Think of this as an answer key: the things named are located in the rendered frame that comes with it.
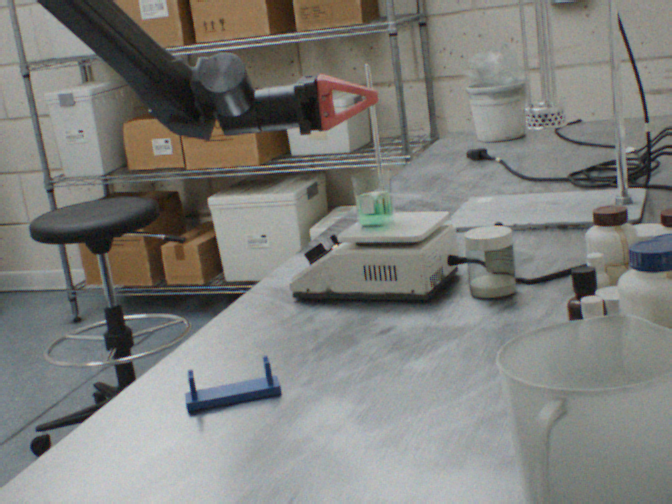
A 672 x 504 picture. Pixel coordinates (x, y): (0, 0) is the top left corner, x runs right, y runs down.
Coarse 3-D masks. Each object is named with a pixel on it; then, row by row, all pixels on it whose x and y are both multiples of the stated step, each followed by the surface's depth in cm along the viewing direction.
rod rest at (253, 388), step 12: (264, 360) 110; (192, 372) 109; (192, 384) 108; (228, 384) 111; (240, 384) 111; (252, 384) 110; (264, 384) 110; (276, 384) 109; (192, 396) 108; (204, 396) 109; (216, 396) 108; (228, 396) 108; (240, 396) 109; (252, 396) 109; (264, 396) 109; (192, 408) 108
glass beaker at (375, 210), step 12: (360, 180) 134; (372, 180) 134; (384, 180) 134; (360, 192) 135; (372, 192) 134; (384, 192) 134; (360, 204) 135; (372, 204) 134; (384, 204) 135; (360, 216) 136; (372, 216) 135; (384, 216) 135; (360, 228) 137; (372, 228) 135; (384, 228) 136
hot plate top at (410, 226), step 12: (396, 216) 141; (408, 216) 141; (420, 216) 140; (432, 216) 139; (444, 216) 138; (396, 228) 135; (408, 228) 134; (420, 228) 133; (432, 228) 134; (348, 240) 135; (360, 240) 134; (372, 240) 133; (384, 240) 132; (396, 240) 132; (408, 240) 131; (420, 240) 131
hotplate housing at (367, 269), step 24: (432, 240) 134; (456, 240) 141; (312, 264) 138; (336, 264) 136; (360, 264) 134; (384, 264) 133; (408, 264) 131; (432, 264) 133; (456, 264) 138; (312, 288) 138; (336, 288) 137; (360, 288) 135; (384, 288) 134; (408, 288) 132; (432, 288) 133
